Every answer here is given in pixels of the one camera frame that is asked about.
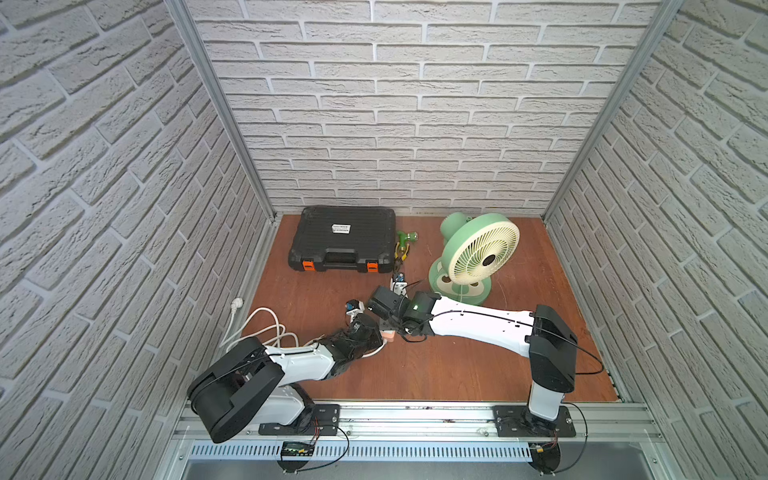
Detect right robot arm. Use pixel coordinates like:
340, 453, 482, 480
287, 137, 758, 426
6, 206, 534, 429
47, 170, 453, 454
367, 287, 578, 423

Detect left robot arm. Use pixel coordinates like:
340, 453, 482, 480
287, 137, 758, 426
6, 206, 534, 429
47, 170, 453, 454
187, 314, 384, 444

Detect green desk fan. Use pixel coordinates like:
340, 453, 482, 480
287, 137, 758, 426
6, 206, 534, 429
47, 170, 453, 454
429, 212, 520, 306

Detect yellow black pliers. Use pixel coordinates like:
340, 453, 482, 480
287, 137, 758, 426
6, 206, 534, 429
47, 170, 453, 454
392, 240, 410, 282

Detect black tool case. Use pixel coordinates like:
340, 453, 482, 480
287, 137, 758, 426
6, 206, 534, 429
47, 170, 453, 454
288, 205, 396, 273

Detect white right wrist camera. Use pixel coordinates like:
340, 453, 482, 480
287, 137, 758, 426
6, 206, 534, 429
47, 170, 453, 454
390, 272, 408, 296

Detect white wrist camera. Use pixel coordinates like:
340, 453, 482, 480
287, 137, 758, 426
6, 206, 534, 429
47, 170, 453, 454
390, 272, 408, 296
345, 299, 365, 322

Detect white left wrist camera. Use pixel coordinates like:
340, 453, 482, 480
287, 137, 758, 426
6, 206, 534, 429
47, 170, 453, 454
345, 299, 365, 322

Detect green hose nozzle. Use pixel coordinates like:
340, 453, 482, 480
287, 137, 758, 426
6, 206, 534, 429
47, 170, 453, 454
396, 231, 418, 252

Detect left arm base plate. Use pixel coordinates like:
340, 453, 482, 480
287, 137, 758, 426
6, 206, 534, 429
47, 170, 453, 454
258, 403, 341, 437

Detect aluminium front rail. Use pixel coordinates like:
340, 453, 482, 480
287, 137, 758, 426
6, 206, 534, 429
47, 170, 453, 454
154, 400, 682, 479

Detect white power strip cable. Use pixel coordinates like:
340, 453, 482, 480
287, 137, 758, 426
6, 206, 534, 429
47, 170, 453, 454
219, 296, 337, 355

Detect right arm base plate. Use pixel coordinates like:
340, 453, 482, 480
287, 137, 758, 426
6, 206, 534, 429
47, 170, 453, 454
492, 405, 576, 438

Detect left aluminium corner post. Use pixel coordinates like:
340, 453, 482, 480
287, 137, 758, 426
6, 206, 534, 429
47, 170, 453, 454
166, 0, 277, 223

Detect aluminium corner post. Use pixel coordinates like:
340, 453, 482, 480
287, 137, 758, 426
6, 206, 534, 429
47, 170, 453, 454
541, 0, 684, 225
166, 0, 277, 223

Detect right aluminium corner post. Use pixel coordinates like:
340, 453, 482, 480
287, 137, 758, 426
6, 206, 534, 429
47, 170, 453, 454
541, 0, 684, 225

